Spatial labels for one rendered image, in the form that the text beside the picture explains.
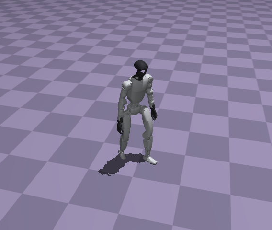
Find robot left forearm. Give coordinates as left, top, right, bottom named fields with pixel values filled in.
left=147, top=94, right=154, bottom=108

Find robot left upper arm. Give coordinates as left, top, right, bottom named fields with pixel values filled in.
left=146, top=74, right=153, bottom=95

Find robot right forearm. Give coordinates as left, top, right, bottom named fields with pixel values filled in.
left=117, top=100, right=125, bottom=121

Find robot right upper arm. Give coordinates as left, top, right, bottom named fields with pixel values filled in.
left=119, top=80, right=132, bottom=105

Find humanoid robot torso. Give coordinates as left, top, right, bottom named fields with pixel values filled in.
left=127, top=75, right=149, bottom=116

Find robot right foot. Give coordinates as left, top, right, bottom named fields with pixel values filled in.
left=118, top=149, right=126, bottom=159

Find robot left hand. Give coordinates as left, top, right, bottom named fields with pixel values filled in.
left=150, top=104, right=157, bottom=120

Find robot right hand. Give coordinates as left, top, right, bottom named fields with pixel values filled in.
left=117, top=117, right=124, bottom=134

